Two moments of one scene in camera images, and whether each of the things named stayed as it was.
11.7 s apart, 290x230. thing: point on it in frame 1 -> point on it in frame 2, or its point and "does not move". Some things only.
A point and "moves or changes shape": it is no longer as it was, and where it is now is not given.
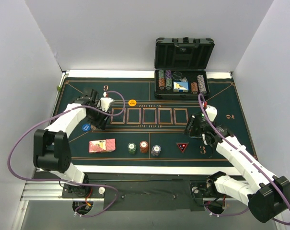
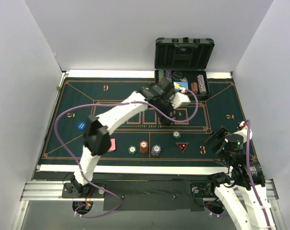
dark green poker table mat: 143,131 does not move
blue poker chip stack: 156,150 does not move
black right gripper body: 192,125 -> 216,141
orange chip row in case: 194,87 does not move
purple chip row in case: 201,84 does not move
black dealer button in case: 177,75 does not move
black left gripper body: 99,117 -> 165,105
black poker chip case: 180,65 does not move
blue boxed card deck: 180,86 does not move
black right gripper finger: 189,124 -> 215,141
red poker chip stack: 143,145 does not move
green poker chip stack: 132,148 moves or changes shape
